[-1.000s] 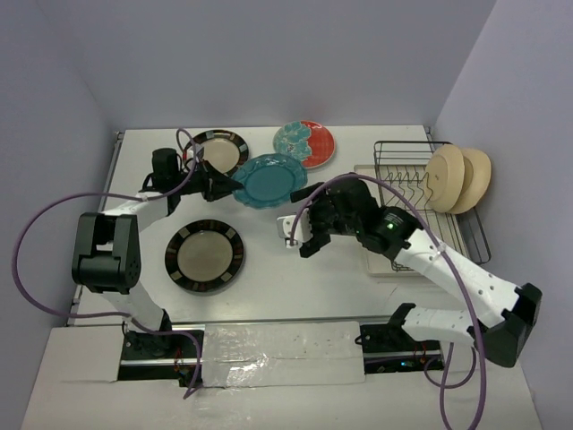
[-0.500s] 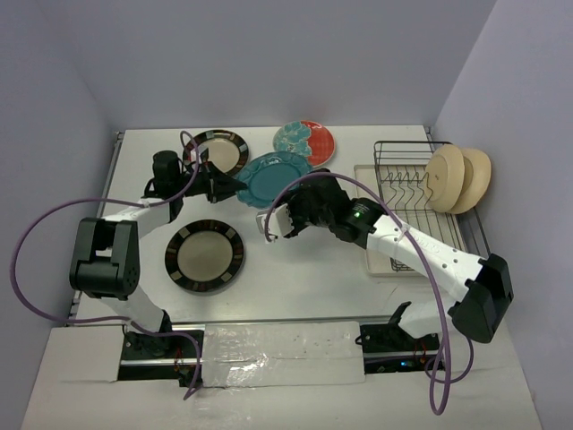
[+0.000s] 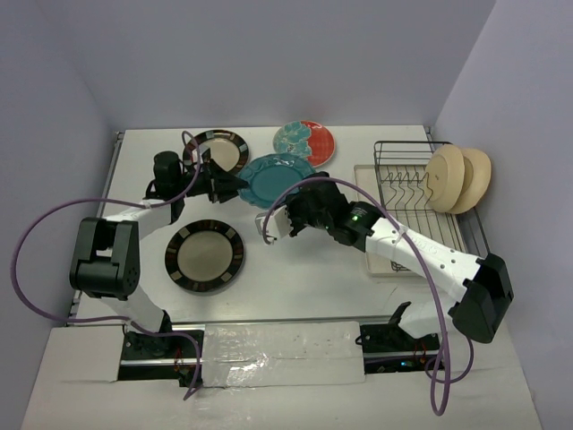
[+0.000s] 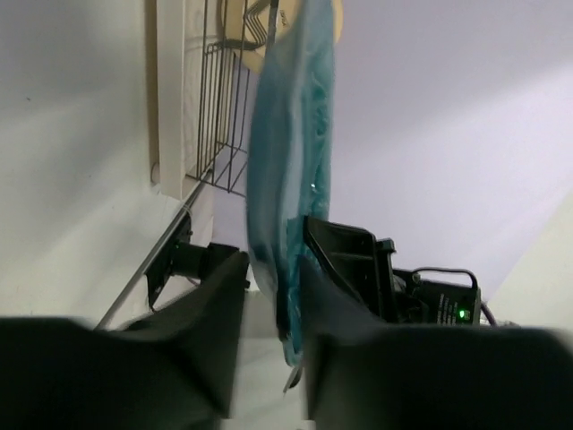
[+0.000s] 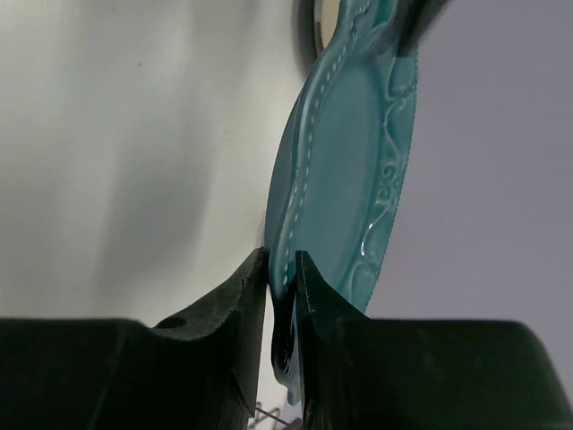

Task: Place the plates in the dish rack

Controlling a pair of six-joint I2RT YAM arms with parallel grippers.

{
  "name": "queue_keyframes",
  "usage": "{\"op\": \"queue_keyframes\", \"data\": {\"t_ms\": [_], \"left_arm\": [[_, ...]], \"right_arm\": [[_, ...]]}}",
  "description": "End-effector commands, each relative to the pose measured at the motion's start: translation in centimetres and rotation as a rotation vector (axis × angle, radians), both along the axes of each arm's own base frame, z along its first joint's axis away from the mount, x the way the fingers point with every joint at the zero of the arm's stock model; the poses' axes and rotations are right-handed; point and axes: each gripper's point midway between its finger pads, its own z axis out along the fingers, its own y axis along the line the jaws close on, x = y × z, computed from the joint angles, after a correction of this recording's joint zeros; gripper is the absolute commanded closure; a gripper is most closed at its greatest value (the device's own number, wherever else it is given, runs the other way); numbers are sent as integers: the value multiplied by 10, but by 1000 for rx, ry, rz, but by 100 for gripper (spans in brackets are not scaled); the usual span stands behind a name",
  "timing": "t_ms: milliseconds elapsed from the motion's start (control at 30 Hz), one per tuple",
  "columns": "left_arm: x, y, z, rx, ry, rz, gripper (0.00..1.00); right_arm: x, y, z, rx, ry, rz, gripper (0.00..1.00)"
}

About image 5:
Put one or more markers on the teal scalloped plate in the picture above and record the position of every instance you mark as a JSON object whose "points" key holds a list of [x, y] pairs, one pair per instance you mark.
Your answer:
{"points": [[339, 171]]}

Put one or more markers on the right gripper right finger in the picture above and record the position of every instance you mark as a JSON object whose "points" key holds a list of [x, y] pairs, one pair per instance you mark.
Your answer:
{"points": [[363, 373]]}

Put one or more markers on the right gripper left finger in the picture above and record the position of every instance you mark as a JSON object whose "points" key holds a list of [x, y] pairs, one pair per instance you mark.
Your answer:
{"points": [[196, 369]]}

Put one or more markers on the black wire dish rack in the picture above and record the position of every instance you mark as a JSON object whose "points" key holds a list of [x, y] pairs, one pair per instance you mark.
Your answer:
{"points": [[271, 419]]}

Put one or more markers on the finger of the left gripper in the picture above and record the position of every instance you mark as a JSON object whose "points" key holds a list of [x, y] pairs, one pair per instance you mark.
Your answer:
{"points": [[413, 19]]}

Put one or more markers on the black rim plate rear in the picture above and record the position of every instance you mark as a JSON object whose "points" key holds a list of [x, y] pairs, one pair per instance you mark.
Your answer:
{"points": [[313, 24]]}

